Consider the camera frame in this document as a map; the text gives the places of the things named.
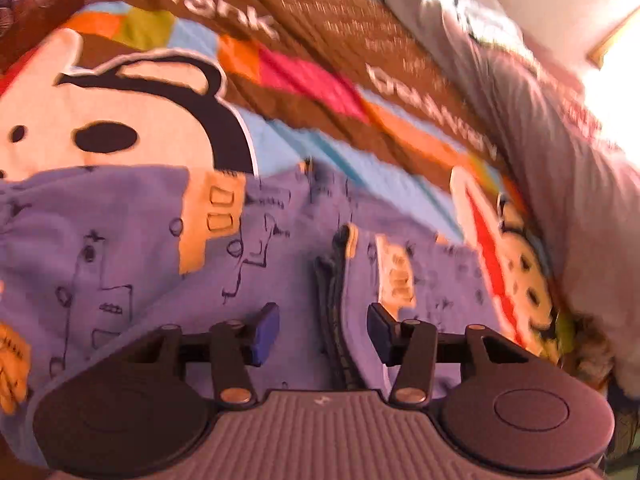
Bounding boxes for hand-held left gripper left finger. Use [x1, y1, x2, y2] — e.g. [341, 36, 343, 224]
[122, 302, 281, 410]

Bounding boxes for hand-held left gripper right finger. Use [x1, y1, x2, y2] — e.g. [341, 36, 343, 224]
[366, 302, 531, 410]

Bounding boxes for blue patterned pants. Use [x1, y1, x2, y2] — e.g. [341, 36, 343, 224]
[0, 159, 547, 467]

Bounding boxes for lilac duvet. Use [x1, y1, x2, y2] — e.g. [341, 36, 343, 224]
[384, 0, 640, 397]

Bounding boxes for cartoon printed blanket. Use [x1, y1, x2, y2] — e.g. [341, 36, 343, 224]
[0, 0, 568, 361]

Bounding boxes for wooden picture frame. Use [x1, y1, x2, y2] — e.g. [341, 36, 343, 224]
[587, 7, 640, 70]

